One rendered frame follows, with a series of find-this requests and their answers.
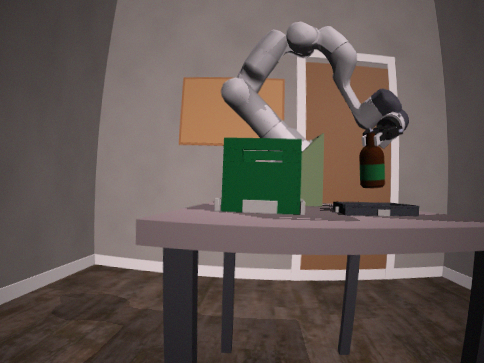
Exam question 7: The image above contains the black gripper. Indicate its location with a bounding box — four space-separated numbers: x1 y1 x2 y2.
361 116 403 147

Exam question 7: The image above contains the brown bottle with green label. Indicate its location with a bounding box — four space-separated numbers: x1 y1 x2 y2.
359 133 385 188

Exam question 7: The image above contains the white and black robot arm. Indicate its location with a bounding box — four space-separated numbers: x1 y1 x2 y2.
221 22 409 151

